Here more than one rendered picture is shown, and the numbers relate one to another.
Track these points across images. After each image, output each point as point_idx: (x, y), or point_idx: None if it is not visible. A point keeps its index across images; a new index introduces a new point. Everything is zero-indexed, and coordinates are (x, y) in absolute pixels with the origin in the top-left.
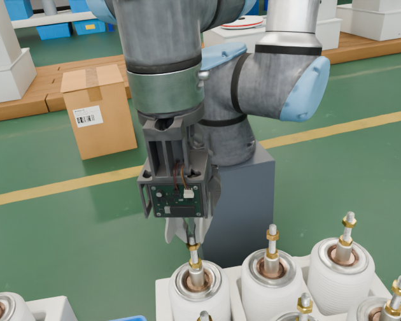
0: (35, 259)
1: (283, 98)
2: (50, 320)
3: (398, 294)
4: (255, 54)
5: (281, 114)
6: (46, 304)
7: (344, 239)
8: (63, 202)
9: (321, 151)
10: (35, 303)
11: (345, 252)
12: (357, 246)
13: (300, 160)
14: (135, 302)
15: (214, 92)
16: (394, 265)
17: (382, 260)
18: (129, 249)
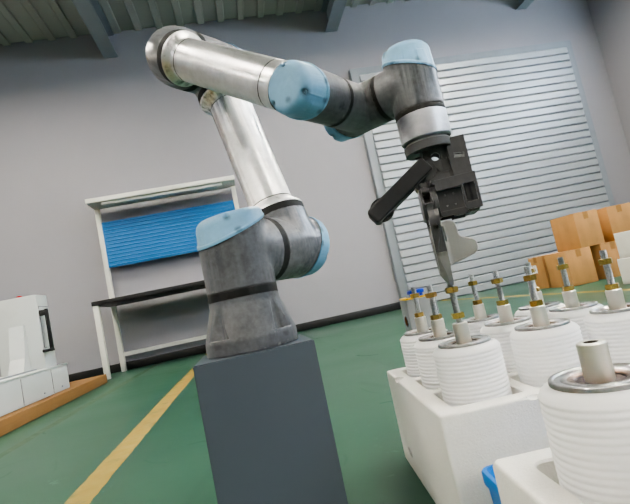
0: None
1: (319, 238)
2: (549, 453)
3: (477, 283)
4: (275, 212)
5: (319, 255)
6: (519, 467)
7: (420, 311)
8: None
9: (139, 482)
10: (525, 478)
11: (426, 320)
12: (413, 330)
13: (144, 494)
14: None
15: (269, 245)
16: (360, 441)
17: (353, 445)
18: None
